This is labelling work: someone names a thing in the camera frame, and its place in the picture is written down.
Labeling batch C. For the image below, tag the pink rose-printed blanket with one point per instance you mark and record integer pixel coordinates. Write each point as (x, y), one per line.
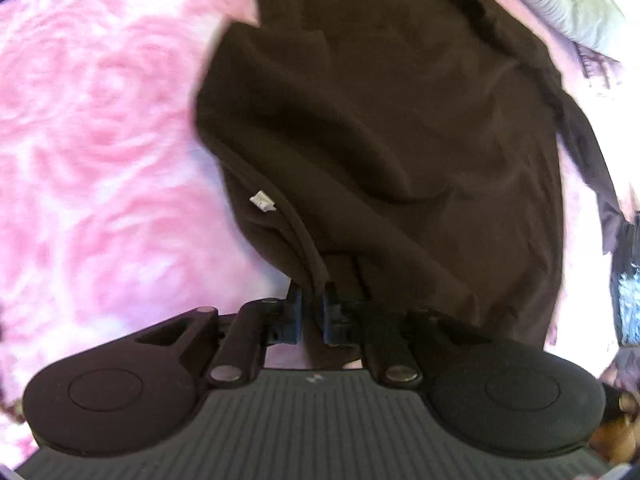
(100, 135)

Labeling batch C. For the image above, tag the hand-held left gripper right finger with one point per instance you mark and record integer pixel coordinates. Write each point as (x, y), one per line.
(328, 317)

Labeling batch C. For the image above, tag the dark brown garment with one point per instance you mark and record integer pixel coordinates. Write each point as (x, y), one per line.
(375, 110)

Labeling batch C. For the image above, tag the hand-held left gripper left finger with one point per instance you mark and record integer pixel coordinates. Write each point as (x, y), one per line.
(295, 317)

